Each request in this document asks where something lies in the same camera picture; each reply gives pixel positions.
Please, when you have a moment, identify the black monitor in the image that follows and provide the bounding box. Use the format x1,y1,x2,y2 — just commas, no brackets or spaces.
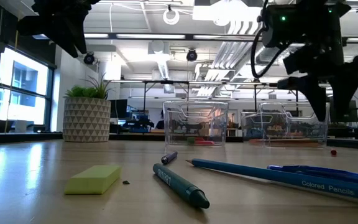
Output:
109,99,128,119
329,99,358,123

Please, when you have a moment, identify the green succulent plant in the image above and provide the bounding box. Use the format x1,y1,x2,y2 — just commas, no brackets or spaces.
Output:
63,73,115,100

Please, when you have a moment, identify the yellow eraser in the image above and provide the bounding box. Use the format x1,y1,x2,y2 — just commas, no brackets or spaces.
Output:
64,164,122,195

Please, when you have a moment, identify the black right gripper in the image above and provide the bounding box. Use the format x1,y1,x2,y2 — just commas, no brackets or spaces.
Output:
277,43,358,122

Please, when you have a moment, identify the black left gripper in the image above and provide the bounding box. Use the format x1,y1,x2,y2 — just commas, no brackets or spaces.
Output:
17,0,101,58

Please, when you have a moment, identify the large window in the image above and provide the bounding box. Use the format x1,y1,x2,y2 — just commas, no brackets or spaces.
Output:
0,46,55,133

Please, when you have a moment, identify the clear plastic bin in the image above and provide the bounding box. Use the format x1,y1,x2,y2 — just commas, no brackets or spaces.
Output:
163,100,229,147
241,101,331,148

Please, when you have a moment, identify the white cable coil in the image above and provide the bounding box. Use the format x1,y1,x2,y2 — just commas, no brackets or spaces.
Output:
162,7,180,26

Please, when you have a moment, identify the black right camera cable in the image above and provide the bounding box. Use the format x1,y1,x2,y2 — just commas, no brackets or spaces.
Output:
251,0,291,79

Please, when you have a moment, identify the teal crayon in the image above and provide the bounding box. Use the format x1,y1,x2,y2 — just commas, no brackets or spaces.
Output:
152,163,211,210

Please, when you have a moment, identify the blue colored pencil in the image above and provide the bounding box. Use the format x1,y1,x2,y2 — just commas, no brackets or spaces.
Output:
185,158,358,205

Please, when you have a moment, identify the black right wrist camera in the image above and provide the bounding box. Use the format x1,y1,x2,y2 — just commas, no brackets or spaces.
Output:
283,51,311,75

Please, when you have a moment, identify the white triangle-patterned plant pot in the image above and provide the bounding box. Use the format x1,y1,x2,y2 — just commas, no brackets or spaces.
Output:
62,96,112,143

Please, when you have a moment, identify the blue pen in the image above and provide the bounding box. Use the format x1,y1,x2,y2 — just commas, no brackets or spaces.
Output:
267,164,358,187

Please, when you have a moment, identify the orange pencil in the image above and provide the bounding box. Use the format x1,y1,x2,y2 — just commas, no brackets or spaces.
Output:
249,139,323,147

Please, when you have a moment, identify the person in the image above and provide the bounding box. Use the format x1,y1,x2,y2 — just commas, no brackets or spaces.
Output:
155,110,165,130

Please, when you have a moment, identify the black background table frame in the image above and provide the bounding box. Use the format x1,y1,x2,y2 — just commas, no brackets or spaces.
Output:
142,80,300,113

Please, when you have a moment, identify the long ceiling light bar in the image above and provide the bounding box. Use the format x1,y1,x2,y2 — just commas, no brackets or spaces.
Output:
31,30,358,44

